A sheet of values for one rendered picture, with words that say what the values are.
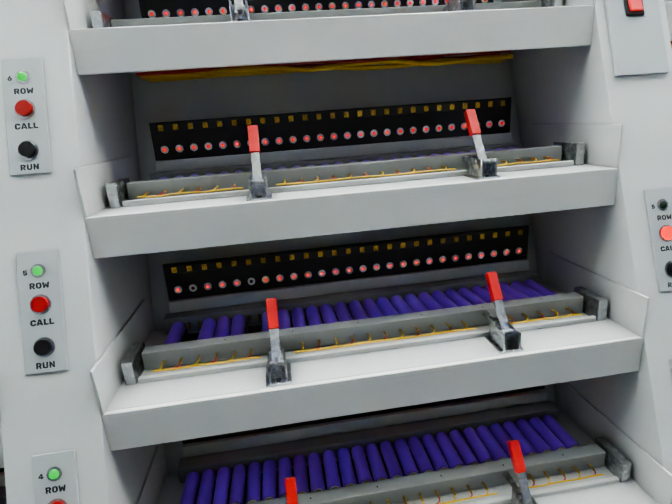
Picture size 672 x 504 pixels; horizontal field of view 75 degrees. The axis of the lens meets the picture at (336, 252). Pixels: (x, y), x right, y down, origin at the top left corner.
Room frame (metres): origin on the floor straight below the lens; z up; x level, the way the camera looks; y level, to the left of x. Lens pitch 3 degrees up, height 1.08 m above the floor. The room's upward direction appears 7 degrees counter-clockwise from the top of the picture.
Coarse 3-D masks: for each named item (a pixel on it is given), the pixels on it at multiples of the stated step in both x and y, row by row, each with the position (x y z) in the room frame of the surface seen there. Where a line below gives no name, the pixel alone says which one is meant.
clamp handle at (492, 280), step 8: (488, 272) 0.53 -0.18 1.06; (496, 272) 0.53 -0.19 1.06; (488, 280) 0.53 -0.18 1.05; (496, 280) 0.53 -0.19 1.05; (488, 288) 0.53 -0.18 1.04; (496, 288) 0.53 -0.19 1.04; (496, 296) 0.52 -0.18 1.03; (496, 304) 0.52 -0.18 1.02; (496, 312) 0.52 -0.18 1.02; (504, 312) 0.52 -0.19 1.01; (504, 320) 0.52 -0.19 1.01; (504, 328) 0.52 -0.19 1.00
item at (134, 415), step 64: (128, 320) 0.54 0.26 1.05; (640, 320) 0.52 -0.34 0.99; (128, 384) 0.50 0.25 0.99; (192, 384) 0.49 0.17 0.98; (256, 384) 0.48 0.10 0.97; (320, 384) 0.48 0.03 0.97; (384, 384) 0.49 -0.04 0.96; (448, 384) 0.50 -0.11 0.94; (512, 384) 0.51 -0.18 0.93; (128, 448) 0.47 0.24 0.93
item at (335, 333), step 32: (352, 320) 0.56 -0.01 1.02; (384, 320) 0.55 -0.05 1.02; (416, 320) 0.55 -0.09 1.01; (448, 320) 0.56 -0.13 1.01; (480, 320) 0.57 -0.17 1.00; (512, 320) 0.56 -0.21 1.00; (160, 352) 0.52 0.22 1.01; (192, 352) 0.52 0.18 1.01; (224, 352) 0.53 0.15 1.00; (256, 352) 0.54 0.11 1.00
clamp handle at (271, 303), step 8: (272, 304) 0.50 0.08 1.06; (272, 312) 0.50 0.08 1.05; (272, 320) 0.49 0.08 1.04; (272, 328) 0.49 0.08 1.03; (272, 336) 0.49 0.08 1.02; (272, 344) 0.49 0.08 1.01; (272, 352) 0.49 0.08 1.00; (280, 352) 0.49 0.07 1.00; (272, 360) 0.48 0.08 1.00; (280, 360) 0.49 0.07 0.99
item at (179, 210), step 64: (192, 128) 0.61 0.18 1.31; (256, 128) 0.50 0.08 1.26; (320, 128) 0.64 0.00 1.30; (384, 128) 0.66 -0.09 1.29; (448, 128) 0.67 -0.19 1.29; (576, 128) 0.58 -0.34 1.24; (128, 192) 0.52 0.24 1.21; (192, 192) 0.51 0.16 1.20; (256, 192) 0.50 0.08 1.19; (320, 192) 0.50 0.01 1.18; (384, 192) 0.49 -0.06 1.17; (448, 192) 0.50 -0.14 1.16; (512, 192) 0.51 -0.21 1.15; (576, 192) 0.52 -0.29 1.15
